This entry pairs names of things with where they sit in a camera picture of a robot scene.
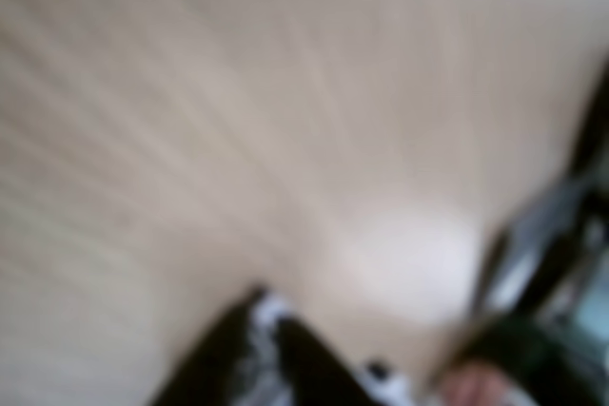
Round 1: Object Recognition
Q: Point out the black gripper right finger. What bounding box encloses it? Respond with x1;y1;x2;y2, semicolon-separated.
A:
277;319;378;406

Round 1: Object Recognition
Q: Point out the dark blurred floor clutter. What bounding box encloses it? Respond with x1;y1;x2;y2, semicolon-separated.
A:
451;58;609;406

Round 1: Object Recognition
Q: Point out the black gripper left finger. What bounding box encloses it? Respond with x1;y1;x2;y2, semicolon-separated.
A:
150;285;266;406

